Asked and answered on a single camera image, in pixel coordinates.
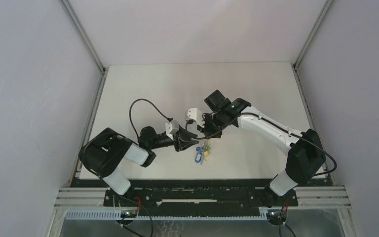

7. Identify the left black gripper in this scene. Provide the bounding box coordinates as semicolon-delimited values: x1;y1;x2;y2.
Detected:
149;124;199;152

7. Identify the large keyring with yellow handle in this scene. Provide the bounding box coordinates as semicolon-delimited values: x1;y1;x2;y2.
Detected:
199;139;211;157

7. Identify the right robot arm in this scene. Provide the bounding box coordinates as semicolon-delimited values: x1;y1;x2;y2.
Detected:
187;90;327;205

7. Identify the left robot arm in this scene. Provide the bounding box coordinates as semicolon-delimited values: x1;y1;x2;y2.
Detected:
78;126;199;206

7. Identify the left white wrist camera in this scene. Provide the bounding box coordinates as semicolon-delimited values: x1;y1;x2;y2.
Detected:
165;119;180;140

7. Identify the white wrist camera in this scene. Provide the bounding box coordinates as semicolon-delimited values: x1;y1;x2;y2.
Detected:
186;108;205;128
165;119;180;140

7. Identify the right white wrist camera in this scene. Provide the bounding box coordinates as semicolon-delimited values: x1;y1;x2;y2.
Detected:
186;108;205;128

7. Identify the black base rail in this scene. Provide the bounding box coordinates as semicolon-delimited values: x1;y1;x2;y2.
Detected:
103;179;299;216

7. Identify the white slotted cable duct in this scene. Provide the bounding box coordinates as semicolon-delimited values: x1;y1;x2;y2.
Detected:
65;209;268;221

